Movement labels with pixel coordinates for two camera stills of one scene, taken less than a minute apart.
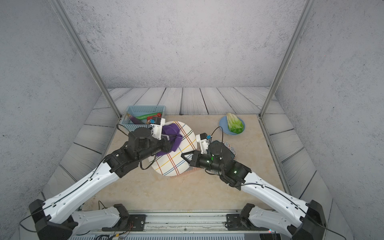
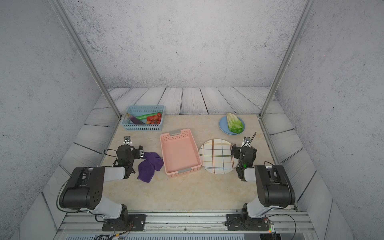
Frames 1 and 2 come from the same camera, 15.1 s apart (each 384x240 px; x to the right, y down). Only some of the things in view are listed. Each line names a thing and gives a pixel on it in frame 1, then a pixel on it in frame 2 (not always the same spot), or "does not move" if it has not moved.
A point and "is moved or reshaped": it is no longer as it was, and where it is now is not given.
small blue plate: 223,126 does not move
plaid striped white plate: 172,164 is moved or reshaped
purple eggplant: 137,121 does not move
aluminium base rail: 179,225 does not move
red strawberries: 150,117 does not move
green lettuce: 234,124 does not move
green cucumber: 147,115 does not move
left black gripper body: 162,145 to 136,155
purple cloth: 173,131 to 146,167
